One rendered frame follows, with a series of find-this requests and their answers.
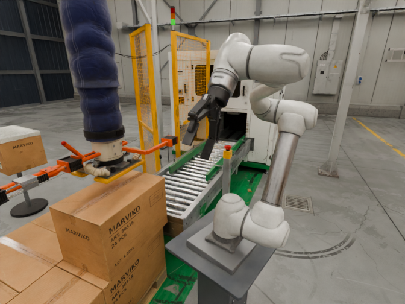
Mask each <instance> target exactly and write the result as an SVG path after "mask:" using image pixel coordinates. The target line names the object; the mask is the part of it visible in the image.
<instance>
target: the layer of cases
mask: <svg viewBox="0 0 405 304"><path fill-rule="evenodd" d="M165 265H166V261H165V245H164V236H163V228H161V229H160V230H159V232H158V233H157V234H156V235H155V236H154V237H153V238H152V239H151V240H150V241H149V243H147V245H146V246H144V248H143V249H141V251H140V252H139V253H138V254H137V255H136V256H135V257H134V258H133V259H132V260H131V261H130V263H129V264H128V265H127V266H126V267H125V268H124V269H123V270H122V271H121V272H120V273H119V274H118V275H117V276H116V277H115V278H114V279H113V280H112V281H111V282H107V281H106V280H103V279H101V278H99V277H97V276H95V275H93V274H91V273H89V272H87V271H85V270H83V269H81V268H79V267H77V266H75V265H73V264H71V263H69V262H66V261H64V260H63V256H62V253H61V249H60V245H59V242H58V238H57V234H56V231H55V227H54V223H53V220H52V216H51V213H50V211H49V212H47V213H45V214H44V215H42V216H40V217H38V218H36V219H35V220H32V221H31V222H30V223H27V224H26V225H24V226H22V227H20V228H18V229H16V230H14V231H13V232H11V233H9V234H7V235H5V236H3V237H2V238H0V304H137V303H138V301H139V300H140V299H141V297H142V296H143V295H144V293H145V292H146V290H147V289H148V288H149V286H150V285H151V284H152V282H153V281H154V279H155V278H156V277H157V276H158V274H159V272H161V270H162V269H163V267H164V266H165Z"/></svg>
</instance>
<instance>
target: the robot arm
mask: <svg viewBox="0 0 405 304"><path fill-rule="evenodd" d="M309 68H310V57H309V55H308V54H307V52H306V51H305V50H303V49H301V48H299V47H296V46H291V45H260V46H253V45H251V42H250V40H249V38H248V37H247V36H246V35H244V34H242V33H233V34H231V35H229V36H228V37H227V38H226V40H225V41H224V43H223V44H222V46H221V48H220V50H219V52H218V54H217V56H216V59H215V62H214V68H213V72H212V74H211V77H210V80H209V83H208V85H207V88H208V91H207V93H206V94H203V95H202V97H201V99H200V100H199V101H198V102H197V103H196V104H195V106H194V107H193V108H192V109H191V110H190V112H189V113H188V116H189V117H188V118H187V120H188V121H190V123H189V126H188V128H187V130H186V133H185V135H184V138H183V140H182V144H184V145H189V146H192V143H193V140H194V138H195V135H196V133H197V130H198V127H199V123H198V122H199V121H200V120H202V119H203V118H205V117H206V116H207V118H208V122H209V139H207V140H206V143H205V146H204V148H203V151H202V153H201V156H200V158H201V159H204V160H209V157H210V155H211V152H212V149H213V146H214V144H215V143H218V141H219V134H220V130H221V123H222V119H223V115H221V114H220V111H221V109H222V108H224V107H226V106H227V103H228V100H229V98H230V97H232V96H233V93H234V90H235V88H236V86H237V82H238V81H242V80H257V81H259V83H261V85H260V86H257V87H256V88H254V89H253V90H252V91H251V93H250V97H249V99H250V104H251V109H252V111H253V113H254V114H255V115H256V117H258V118H259V119H260V120H262V121H267V122H270V123H273V124H277V126H278V132H279V134H278V139H277V143H276V146H275V150H274V154H273V157H272V160H271V165H270V167H269V172H268V176H267V179H266V183H265V187H264V190H263V194H262V198H261V200H260V201H258V202H257V203H255V205H254V206H253V208H252V209H250V208H249V207H248V206H247V205H245V202H244V201H243V199H242V198H241V197H240V196H238V195H236V194H232V193H229V194H225V195H223V196H222V197H221V199H220V200H219V201H218V203H217V205H216V208H215V213H214V218H213V230H212V232H211V233H210V234H209V235H207V236H206V237H205V241H207V242H210V243H212V244H214V245H216V246H218V247H220V248H222V249H224V250H226V251H228V252H229V253H231V254H233V253H234V252H235V249H236V248H237V246H238V245H239V243H240V242H241V240H243V239H244V238H245V239H247V240H249V241H251V242H253V243H256V244H258V245H261V246H264V247H269V248H275V249H276V248H280V247H284V246H285V244H286V241H287V239H288V237H289V234H290V227H289V224H288V222H287V221H285V220H284V212H283V209H282V208H281V207H280V205H281V201H282V198H283V194H284V190H285V187H286V183H287V179H288V176H289V172H290V168H291V166H292V162H293V159H294V155H295V150H296V148H297V143H298V140H299V138H300V137H301V136H302V135H303V134H304V132H305V130H310V129H312V128H314V126H315V125H316V121H317V117H318V109H316V108H315V107H314V106H312V105H311V104H308V103H304V102H301V101H294V100H278V99H272V98H268V96H270V95H272V94H274V93H276V92H278V91H280V90H282V89H283V88H284V87H285V86H286V85H287V84H292V83H296V82H298V81H300V80H302V79H303V78H304V77H305V76H306V75H307V73H308V71H309ZM194 112H195V113H194Z"/></svg>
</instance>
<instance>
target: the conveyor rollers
mask: <svg viewBox="0 0 405 304"><path fill-rule="evenodd" d="M235 144H236V142H230V141H222V140H219V141H218V143H215V144H214V146H213V149H212V152H211V155H210V157H209V160H204V159H201V158H200V156H201V153H202V151H203V150H202V151H200V152H199V153H198V154H196V155H195V156H193V158H191V159H190V160H188V161H187V162H186V163H185V164H183V165H182V166H180V167H179V168H178V169H176V170H175V171H174V172H173V173H172V174H169V172H167V173H166V175H162V177H164V178H165V191H166V194H167V195H166V200H167V201H166V206H167V208H166V209H167V212H169V213H171V214H175V215H179V216H181V215H182V214H183V213H184V212H182V211H185V210H186V209H187V208H188V206H190V205H191V204H192V203H193V201H194V200H195V199H196V198H197V196H199V195H200V193H201V192H202V191H203V190H204V189H205V188H206V186H207V185H208V184H209V183H210V182H211V181H212V180H213V179H214V177H215V176H216V175H217V174H218V172H220V170H221V169H222V167H220V169H218V170H217V172H216V173H215V174H214V175H213V176H212V177H211V179H210V180H209V181H208V182H207V181H206V173H207V172H208V171H209V170H210V169H211V168H212V167H213V166H214V165H215V164H216V163H217V162H218V161H219V160H220V159H221V158H222V157H223V151H224V150H225V148H224V146H225V145H231V146H232V147H233V146H234V145H235ZM173 196H174V197H173ZM178 197H179V198H178ZM185 199H186V200H185ZM190 200H191V201H190ZM171 201H172V202H171ZM173 202H174V203H173ZM177 203H179V204H177ZM182 204H183V205H182ZM185 205H186V206H185ZM168 207H171V208H174V209H171V208H168ZM175 209H178V210H181V211H178V210H175Z"/></svg>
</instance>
